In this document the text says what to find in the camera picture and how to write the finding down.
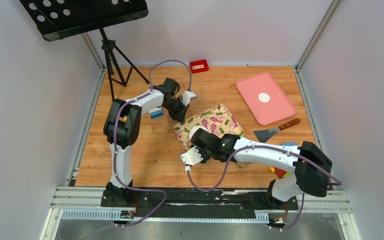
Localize blue green stacked blocks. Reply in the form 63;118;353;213
281;142;297;147

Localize small green toy block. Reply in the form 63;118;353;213
282;172;291;178

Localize white and blue toy block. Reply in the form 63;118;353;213
148;107;164;119

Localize metal scraper wooden handle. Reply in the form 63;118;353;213
253;118;301;143

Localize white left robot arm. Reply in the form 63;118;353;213
103;78;198;207

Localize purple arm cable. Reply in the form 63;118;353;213
56;59;193;240
184;145;343;232

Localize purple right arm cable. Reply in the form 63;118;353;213
184;145;343;232

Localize floral yellow tray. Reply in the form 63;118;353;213
173;103;245;150

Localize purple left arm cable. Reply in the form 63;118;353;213
56;59;193;240

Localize pink tray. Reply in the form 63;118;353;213
235;72;297;126

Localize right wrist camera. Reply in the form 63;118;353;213
179;146;204;166

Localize black music stand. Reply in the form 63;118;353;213
20;0;149;91

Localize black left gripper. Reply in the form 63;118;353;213
164;98;191;125

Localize red yellow toy block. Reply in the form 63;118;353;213
268;166;287;179

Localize white dough ball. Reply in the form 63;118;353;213
188;125;205;139

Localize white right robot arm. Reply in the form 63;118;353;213
180;126;333;209

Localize flat white dough wrapper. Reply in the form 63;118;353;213
258;92;271;103

